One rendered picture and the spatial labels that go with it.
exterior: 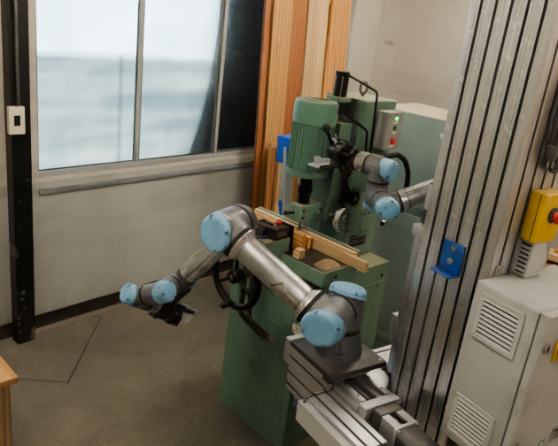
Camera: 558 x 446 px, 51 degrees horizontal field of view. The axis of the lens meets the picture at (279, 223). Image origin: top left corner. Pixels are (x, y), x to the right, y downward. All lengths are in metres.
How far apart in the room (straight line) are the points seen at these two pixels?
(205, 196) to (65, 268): 1.03
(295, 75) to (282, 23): 0.39
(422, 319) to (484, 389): 0.29
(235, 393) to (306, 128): 1.30
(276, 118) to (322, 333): 2.51
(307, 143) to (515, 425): 1.29
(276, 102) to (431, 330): 2.51
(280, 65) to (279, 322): 2.00
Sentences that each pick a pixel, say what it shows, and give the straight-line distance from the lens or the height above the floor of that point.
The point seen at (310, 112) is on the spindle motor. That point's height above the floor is 1.46.
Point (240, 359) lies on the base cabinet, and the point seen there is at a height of 0.30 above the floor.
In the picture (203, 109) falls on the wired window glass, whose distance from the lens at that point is 3.85.
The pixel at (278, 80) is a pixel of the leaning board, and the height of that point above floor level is 1.40.
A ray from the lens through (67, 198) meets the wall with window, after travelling 3.35.
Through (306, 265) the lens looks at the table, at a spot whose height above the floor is 0.90.
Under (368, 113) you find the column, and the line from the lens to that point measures 2.50.
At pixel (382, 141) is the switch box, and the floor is 1.36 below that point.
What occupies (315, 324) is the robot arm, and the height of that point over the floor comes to 1.00.
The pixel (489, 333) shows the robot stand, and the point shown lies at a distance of 1.59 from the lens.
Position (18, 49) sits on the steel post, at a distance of 2.98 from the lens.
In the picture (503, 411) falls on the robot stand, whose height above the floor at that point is 0.94.
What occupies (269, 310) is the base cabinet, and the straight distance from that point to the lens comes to 2.52.
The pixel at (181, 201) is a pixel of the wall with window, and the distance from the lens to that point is 3.81.
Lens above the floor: 1.80
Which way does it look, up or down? 19 degrees down
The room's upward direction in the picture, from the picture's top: 7 degrees clockwise
